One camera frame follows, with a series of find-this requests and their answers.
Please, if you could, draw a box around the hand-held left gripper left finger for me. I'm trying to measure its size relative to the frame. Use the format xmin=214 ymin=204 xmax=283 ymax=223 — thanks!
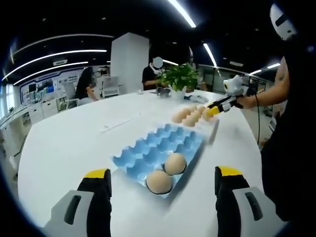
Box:
xmin=43 ymin=168 xmax=112 ymax=237

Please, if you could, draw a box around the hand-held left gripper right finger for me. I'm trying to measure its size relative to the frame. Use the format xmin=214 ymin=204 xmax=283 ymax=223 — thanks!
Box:
xmin=214 ymin=165 xmax=279 ymax=237

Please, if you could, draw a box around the brown hen egg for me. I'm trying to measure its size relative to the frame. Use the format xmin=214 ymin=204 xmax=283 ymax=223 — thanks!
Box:
xmin=201 ymin=107 xmax=215 ymax=122
xmin=145 ymin=170 xmax=173 ymax=196
xmin=164 ymin=152 xmax=187 ymax=176

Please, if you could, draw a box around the group of brown eggs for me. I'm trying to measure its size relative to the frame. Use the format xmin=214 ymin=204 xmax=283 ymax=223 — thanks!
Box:
xmin=171 ymin=104 xmax=215 ymax=128

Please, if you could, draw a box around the blue egg tray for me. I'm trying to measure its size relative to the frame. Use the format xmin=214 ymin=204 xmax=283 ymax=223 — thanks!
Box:
xmin=110 ymin=123 xmax=207 ymax=201

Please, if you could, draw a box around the person's right hand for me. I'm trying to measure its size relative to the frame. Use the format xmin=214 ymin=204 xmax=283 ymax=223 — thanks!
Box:
xmin=236 ymin=95 xmax=258 ymax=110

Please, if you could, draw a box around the blue white plush toy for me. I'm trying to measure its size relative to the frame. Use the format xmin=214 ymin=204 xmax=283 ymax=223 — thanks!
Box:
xmin=184 ymin=95 xmax=209 ymax=104

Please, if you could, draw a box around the ceiling light strip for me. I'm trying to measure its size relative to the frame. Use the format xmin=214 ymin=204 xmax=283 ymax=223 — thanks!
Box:
xmin=12 ymin=61 xmax=89 ymax=85
xmin=1 ymin=50 xmax=107 ymax=81
xmin=167 ymin=0 xmax=198 ymax=28
xmin=203 ymin=42 xmax=218 ymax=67

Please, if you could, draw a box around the green potted plant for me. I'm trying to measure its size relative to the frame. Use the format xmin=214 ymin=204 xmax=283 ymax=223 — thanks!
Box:
xmin=158 ymin=63 xmax=200 ymax=101

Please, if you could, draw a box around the white table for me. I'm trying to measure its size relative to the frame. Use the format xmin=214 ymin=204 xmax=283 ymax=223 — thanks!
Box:
xmin=17 ymin=88 xmax=262 ymax=237

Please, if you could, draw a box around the grey rounded gadget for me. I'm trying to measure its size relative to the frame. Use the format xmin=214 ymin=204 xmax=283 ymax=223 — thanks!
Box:
xmin=157 ymin=86 xmax=172 ymax=98

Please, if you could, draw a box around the person's black shirt torso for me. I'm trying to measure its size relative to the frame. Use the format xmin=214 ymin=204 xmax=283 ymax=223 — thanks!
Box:
xmin=260 ymin=56 xmax=316 ymax=223

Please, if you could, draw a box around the white worn device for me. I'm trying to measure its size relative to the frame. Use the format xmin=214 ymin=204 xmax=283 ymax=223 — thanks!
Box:
xmin=269 ymin=2 xmax=298 ymax=41

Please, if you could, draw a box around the white low cabinet row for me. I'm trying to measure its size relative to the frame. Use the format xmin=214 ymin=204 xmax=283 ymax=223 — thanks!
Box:
xmin=0 ymin=97 xmax=75 ymax=139

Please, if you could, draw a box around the white square pillar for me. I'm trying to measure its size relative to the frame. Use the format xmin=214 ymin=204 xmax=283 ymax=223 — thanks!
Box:
xmin=110 ymin=32 xmax=151 ymax=94

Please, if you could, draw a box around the white mesh office chair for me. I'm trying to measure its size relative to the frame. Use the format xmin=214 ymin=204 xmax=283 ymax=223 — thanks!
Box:
xmin=100 ymin=76 xmax=121 ymax=98
xmin=61 ymin=81 xmax=81 ymax=108

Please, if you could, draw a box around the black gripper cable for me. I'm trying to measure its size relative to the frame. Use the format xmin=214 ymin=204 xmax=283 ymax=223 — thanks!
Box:
xmin=254 ymin=94 xmax=262 ymax=145

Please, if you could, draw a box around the blue framed wall display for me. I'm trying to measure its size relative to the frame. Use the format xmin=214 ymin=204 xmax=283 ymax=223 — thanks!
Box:
xmin=19 ymin=71 xmax=83 ymax=102

